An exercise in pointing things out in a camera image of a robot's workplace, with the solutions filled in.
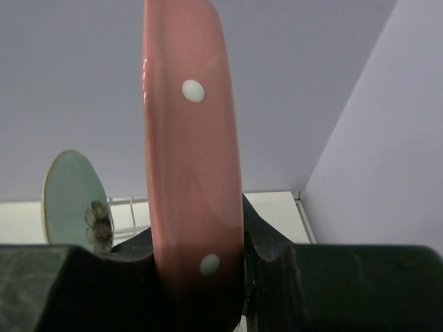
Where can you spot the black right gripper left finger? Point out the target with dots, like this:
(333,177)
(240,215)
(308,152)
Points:
(68,288)

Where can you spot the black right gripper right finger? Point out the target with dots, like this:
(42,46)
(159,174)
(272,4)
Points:
(318,287)

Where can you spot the green floral plate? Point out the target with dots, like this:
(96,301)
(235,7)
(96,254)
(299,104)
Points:
(74,207)

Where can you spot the pink speckled plate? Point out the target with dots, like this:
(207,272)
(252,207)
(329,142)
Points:
(192,166)

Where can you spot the white wire dish rack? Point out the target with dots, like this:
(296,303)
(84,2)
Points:
(129,215)

